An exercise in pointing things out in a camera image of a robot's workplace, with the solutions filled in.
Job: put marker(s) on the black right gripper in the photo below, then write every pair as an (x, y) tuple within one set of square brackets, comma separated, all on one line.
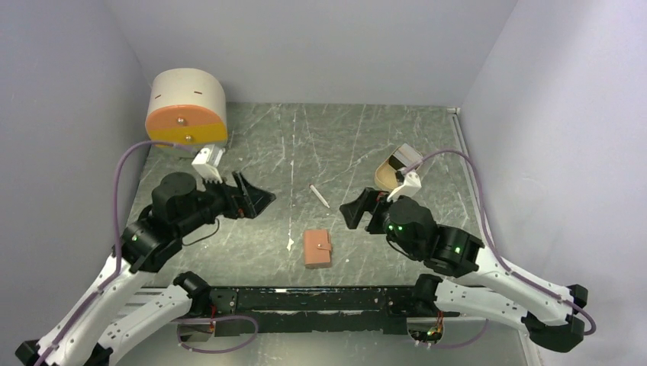
[(354, 209)]

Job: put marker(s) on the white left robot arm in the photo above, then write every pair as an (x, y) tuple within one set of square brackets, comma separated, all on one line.
[(89, 334)]

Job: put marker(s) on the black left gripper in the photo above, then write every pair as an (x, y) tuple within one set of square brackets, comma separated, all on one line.
[(254, 200)]

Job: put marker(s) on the white pen with red cap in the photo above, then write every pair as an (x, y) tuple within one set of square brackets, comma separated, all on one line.
[(319, 196)]

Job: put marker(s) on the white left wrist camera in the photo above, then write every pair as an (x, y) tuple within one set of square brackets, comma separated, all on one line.
[(206, 163)]

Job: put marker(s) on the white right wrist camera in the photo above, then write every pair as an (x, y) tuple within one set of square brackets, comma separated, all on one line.
[(409, 186)]

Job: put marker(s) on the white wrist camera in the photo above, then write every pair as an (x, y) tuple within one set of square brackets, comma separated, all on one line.
[(409, 186), (206, 163)]

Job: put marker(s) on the aluminium frame rail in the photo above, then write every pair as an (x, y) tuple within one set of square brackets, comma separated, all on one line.
[(473, 184)]

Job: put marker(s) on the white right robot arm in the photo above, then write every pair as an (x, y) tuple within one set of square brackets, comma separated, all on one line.
[(466, 277)]

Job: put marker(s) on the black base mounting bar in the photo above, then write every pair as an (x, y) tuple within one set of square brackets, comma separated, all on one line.
[(388, 309)]

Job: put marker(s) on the pink leather card holder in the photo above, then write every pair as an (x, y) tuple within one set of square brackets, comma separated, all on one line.
[(317, 249)]

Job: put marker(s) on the round beige drawer box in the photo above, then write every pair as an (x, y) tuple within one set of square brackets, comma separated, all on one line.
[(187, 106)]

